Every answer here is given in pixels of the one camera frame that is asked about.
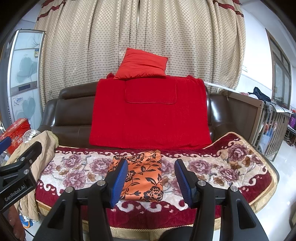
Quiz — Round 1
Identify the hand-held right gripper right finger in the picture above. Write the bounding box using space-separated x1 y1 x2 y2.
174 159 269 241

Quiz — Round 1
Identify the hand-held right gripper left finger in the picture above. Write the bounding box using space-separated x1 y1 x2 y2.
35 158 129 241

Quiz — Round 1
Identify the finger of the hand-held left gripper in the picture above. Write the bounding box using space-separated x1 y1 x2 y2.
0 136 11 153
0 141 42 179

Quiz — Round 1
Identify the orange floral cloth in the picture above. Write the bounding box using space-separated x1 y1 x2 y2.
106 150 164 202

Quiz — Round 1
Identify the red cardboard box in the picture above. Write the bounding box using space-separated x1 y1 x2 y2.
0 118 31 154

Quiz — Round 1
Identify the beige quilted jacket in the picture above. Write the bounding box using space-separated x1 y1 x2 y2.
5 130 59 222

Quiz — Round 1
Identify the silver faceted object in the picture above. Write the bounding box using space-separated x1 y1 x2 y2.
23 130 42 143

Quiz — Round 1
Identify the floral plush blanket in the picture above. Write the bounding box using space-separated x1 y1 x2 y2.
35 132 279 237

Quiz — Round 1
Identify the blue plastic object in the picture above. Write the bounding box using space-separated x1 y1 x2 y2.
20 215 35 229

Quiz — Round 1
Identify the white floral refrigerator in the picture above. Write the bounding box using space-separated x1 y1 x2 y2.
7 30 45 132

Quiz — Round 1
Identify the red blanket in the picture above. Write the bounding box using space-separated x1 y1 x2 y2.
89 75 213 150

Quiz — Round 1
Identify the brown leather sofa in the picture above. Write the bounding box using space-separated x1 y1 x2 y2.
37 80 255 149

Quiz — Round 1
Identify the wooden crib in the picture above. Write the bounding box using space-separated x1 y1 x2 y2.
228 89 292 163

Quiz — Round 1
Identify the dark cloth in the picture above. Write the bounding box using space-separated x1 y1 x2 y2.
248 87 272 102

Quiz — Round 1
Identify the red pillow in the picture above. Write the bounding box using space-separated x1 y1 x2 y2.
113 48 168 80

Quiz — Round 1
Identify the beige dotted curtain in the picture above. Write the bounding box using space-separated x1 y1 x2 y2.
35 0 247 109

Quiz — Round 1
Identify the wooden framed window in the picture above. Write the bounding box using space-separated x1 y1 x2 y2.
265 28 292 109

